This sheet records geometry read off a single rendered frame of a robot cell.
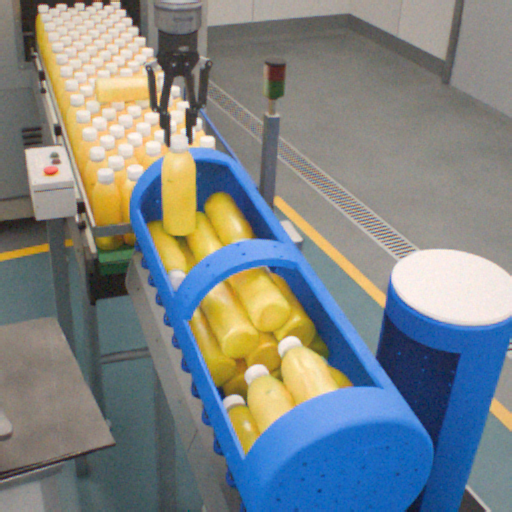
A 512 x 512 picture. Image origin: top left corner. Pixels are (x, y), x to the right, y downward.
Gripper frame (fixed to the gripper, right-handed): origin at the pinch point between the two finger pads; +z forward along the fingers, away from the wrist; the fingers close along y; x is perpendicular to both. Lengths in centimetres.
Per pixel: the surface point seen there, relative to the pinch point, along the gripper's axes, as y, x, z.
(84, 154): -13, 52, 28
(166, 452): -2, 8, 100
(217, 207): 8.7, 0.2, 19.5
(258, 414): -3, -61, 20
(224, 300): -0.3, -34.4, 18.3
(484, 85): 292, 293, 120
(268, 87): 39, 53, 14
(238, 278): 2.8, -32.4, 15.4
